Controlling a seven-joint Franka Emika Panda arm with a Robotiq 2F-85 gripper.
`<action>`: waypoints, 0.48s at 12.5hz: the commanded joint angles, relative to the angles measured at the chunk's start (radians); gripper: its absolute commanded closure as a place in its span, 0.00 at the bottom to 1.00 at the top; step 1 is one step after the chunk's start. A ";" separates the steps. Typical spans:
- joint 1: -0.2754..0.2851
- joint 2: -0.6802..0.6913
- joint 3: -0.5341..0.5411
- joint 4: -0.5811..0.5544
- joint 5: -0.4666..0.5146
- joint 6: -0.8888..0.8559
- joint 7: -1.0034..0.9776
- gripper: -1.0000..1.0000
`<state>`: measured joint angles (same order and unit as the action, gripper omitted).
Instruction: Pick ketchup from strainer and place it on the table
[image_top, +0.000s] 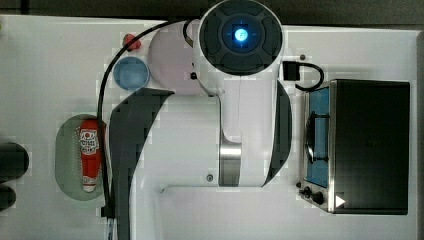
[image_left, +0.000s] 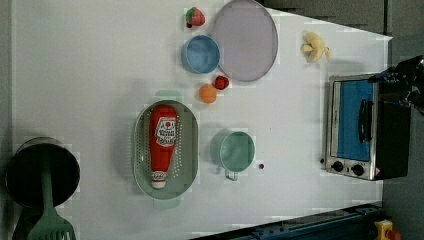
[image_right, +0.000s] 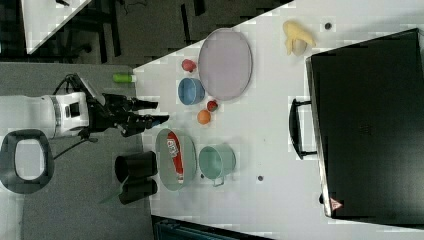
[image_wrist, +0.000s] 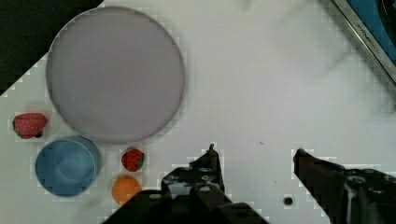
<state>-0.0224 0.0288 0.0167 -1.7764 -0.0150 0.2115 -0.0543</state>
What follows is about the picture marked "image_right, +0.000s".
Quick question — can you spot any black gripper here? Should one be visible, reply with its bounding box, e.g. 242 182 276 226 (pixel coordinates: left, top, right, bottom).
87 93 169 137

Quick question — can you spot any red plush ketchup bottle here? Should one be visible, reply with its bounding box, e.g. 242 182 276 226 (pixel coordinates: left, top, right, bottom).
167 131 184 183

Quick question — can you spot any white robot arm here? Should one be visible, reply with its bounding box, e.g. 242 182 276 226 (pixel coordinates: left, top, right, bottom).
1 92 169 139

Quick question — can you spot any green oval strainer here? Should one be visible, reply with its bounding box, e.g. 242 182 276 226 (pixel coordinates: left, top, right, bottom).
155 129 197 191

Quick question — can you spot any green bottle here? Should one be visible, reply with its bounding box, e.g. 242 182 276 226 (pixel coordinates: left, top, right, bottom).
113 73 137 83

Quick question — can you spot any black utensil holder cup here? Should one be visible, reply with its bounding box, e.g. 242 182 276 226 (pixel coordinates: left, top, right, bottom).
114 151 158 182

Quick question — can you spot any blue bowl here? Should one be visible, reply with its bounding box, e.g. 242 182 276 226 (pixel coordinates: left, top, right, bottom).
178 78 205 105

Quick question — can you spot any orange toy fruit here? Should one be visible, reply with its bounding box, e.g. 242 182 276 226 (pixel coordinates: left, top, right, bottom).
197 110 211 125

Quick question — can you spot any large red strawberry toy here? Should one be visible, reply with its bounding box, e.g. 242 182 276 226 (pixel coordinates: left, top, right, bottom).
181 59 197 72

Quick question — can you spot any small red strawberry toy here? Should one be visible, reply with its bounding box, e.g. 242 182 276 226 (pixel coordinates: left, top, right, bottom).
207 100 218 112

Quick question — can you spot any green spatula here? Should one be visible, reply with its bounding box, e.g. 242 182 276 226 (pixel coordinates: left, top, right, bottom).
98 176 129 204

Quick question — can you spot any green metal cup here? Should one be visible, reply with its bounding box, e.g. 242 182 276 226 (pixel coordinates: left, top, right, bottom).
199 144 236 187

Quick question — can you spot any grey round plate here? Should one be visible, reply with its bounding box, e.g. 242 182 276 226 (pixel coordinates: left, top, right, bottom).
198 28 253 101

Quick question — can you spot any yellow plush banana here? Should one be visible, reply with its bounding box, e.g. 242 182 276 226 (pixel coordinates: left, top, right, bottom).
283 20 316 56

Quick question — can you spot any black toaster oven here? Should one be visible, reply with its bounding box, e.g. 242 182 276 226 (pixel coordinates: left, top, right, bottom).
305 28 424 229

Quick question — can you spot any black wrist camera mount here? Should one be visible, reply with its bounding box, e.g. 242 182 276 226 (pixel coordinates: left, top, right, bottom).
76 75 105 106

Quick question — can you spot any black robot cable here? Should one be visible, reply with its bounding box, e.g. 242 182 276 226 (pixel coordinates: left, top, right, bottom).
52 73 99 160

